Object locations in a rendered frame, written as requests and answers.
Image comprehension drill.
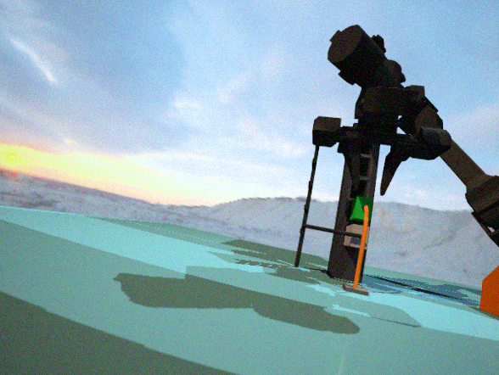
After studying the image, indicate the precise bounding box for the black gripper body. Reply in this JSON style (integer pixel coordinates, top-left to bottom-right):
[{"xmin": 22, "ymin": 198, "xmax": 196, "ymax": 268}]
[{"xmin": 312, "ymin": 114, "xmax": 451, "ymax": 160}]

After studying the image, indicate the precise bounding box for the black power strip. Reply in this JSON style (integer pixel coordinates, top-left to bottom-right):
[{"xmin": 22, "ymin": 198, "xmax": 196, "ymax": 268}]
[{"xmin": 327, "ymin": 144, "xmax": 380, "ymax": 283}]

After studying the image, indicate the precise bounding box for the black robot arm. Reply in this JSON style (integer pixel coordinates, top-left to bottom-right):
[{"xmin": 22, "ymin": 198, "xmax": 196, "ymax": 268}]
[{"xmin": 327, "ymin": 25, "xmax": 499, "ymax": 247}]

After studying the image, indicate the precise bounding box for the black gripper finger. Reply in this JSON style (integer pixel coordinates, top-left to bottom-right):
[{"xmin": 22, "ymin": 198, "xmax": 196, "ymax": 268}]
[
  {"xmin": 380, "ymin": 143, "xmax": 418, "ymax": 196},
  {"xmin": 337, "ymin": 136, "xmax": 362, "ymax": 192}
]

